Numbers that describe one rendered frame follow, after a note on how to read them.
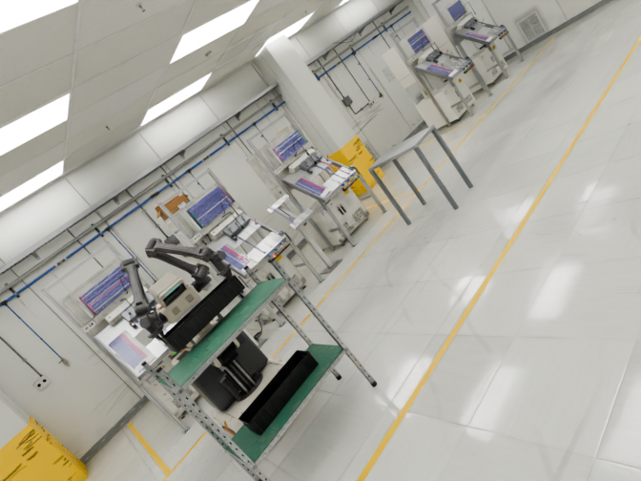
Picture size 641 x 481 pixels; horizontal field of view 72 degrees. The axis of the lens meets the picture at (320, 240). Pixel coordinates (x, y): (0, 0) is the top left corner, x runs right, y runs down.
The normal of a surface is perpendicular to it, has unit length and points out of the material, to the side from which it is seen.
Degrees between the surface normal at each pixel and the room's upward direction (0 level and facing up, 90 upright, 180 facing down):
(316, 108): 90
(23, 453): 90
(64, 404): 90
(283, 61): 90
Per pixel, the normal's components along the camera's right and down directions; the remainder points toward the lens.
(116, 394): 0.52, -0.16
